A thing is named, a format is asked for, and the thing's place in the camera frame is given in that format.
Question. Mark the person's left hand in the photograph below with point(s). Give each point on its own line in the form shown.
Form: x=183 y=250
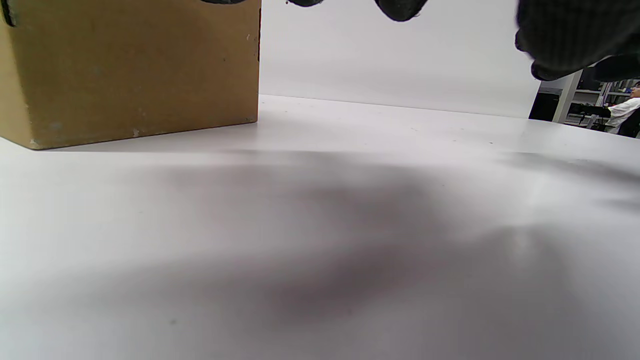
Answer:
x=575 y=35

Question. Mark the brown cardboard mailer box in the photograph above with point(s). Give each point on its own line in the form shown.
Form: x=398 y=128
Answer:
x=125 y=70

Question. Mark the black cabinet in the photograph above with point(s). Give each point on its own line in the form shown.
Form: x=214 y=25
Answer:
x=542 y=106

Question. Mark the white storage shelf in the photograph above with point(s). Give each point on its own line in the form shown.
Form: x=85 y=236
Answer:
x=570 y=97

